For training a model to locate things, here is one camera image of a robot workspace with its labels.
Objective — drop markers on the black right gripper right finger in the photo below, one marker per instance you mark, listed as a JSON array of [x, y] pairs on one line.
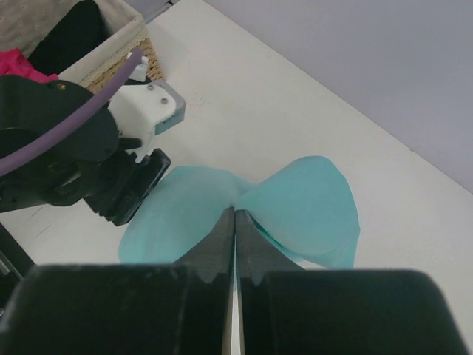
[[286, 309]]

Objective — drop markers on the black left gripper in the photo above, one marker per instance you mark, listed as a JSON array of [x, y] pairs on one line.
[[94, 163]]

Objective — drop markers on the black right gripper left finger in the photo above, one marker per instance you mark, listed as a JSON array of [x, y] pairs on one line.
[[178, 308]]

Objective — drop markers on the teal t shirt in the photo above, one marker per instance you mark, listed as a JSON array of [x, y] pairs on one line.
[[306, 210]]

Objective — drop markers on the pink t shirt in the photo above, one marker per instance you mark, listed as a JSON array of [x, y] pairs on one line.
[[14, 63]]

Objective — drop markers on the black t shirt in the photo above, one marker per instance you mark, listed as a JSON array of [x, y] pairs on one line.
[[79, 32]]

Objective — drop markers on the wicker laundry basket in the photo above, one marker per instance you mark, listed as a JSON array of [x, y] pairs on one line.
[[25, 23]]

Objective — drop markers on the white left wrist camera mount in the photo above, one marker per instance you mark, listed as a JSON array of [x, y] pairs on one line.
[[144, 111]]

